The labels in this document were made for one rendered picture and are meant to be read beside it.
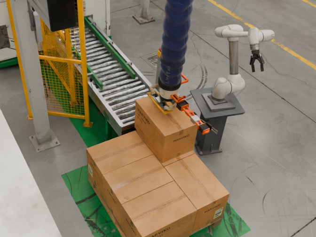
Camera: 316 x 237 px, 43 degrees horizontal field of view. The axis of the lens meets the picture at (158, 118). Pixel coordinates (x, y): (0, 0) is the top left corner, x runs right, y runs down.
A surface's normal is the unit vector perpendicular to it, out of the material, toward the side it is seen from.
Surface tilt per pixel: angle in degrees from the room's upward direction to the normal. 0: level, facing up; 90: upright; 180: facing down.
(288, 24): 0
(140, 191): 0
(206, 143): 90
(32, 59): 92
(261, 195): 0
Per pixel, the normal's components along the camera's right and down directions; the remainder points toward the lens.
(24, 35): 0.52, 0.62
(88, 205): 0.07, -0.72
